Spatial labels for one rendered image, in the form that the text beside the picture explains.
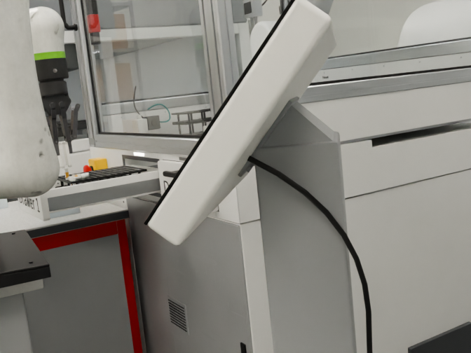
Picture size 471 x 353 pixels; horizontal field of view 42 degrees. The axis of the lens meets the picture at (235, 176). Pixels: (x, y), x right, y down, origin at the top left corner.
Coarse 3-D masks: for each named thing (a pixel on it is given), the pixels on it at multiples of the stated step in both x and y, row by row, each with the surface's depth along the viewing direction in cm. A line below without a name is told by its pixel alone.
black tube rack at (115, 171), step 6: (108, 168) 187; (114, 168) 186; (120, 168) 184; (126, 168) 183; (132, 168) 181; (138, 168) 180; (72, 174) 181; (90, 174) 176; (96, 174) 175; (102, 174) 173; (108, 174) 171; (114, 174) 171; (120, 174) 172; (78, 180) 167; (84, 180) 167; (90, 180) 168; (96, 180) 185; (60, 186) 179
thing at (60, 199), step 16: (128, 176) 169; (144, 176) 172; (48, 192) 158; (64, 192) 160; (80, 192) 162; (96, 192) 164; (112, 192) 167; (128, 192) 169; (144, 192) 172; (64, 208) 160
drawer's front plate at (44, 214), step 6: (18, 198) 179; (24, 198) 172; (42, 198) 155; (24, 204) 174; (36, 204) 160; (42, 204) 156; (24, 210) 175; (30, 210) 168; (36, 210) 161; (42, 210) 156; (48, 210) 157; (36, 216) 162; (42, 216) 157; (48, 216) 157
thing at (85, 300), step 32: (0, 224) 190; (32, 224) 185; (64, 224) 184; (96, 224) 189; (64, 256) 186; (96, 256) 191; (128, 256) 196; (64, 288) 186; (96, 288) 191; (128, 288) 197; (32, 320) 182; (64, 320) 187; (96, 320) 192; (128, 320) 198; (64, 352) 188; (96, 352) 193; (128, 352) 199
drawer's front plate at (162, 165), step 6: (162, 162) 166; (168, 162) 162; (174, 162) 159; (180, 162) 158; (162, 168) 166; (168, 168) 163; (174, 168) 160; (162, 174) 167; (162, 180) 168; (168, 180) 164; (162, 186) 168; (162, 192) 169; (216, 210) 146
